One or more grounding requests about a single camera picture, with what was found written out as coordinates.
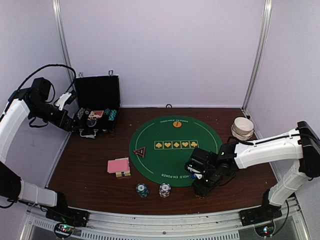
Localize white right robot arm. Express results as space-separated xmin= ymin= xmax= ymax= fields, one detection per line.
xmin=185 ymin=121 xmax=320 ymax=221

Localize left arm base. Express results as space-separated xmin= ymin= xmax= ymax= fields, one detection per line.
xmin=45 ymin=208 xmax=90 ymax=239

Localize round green poker mat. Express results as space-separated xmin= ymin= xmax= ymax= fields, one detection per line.
xmin=129 ymin=115 xmax=223 ymax=187

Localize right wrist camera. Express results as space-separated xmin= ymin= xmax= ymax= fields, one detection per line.
xmin=184 ymin=148 xmax=218 ymax=180

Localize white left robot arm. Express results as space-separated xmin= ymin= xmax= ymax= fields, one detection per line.
xmin=0 ymin=77 xmax=82 ymax=222

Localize black poker case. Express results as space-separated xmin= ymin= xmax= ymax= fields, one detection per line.
xmin=74 ymin=70 xmax=121 ymax=138

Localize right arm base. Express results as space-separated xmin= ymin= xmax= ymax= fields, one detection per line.
xmin=239 ymin=206 xmax=283 ymax=238

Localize white black chips in case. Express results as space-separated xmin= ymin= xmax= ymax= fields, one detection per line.
xmin=76 ymin=107 xmax=91 ymax=120

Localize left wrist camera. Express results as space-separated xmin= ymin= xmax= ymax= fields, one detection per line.
xmin=54 ymin=90 xmax=77 ymax=111

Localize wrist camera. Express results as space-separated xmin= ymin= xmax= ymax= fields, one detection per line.
xmin=54 ymin=90 xmax=77 ymax=111
xmin=184 ymin=148 xmax=218 ymax=180

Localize blue white chip stack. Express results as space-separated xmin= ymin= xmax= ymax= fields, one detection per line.
xmin=159 ymin=183 xmax=171 ymax=198

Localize orange round button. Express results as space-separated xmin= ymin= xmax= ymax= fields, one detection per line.
xmin=173 ymin=121 xmax=182 ymax=128

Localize red triangular dealer marker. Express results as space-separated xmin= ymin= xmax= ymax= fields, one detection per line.
xmin=133 ymin=147 xmax=146 ymax=158

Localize upper white bowl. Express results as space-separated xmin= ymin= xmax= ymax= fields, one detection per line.
xmin=233 ymin=117 xmax=254 ymax=135

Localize dark blue chip stack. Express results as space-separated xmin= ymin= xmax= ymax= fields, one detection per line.
xmin=135 ymin=183 xmax=149 ymax=198

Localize pink playing card deck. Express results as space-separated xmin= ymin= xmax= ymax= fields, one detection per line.
xmin=107 ymin=159 xmax=130 ymax=174

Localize red card deck in case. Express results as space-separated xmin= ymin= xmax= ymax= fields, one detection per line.
xmin=88 ymin=110 xmax=104 ymax=119

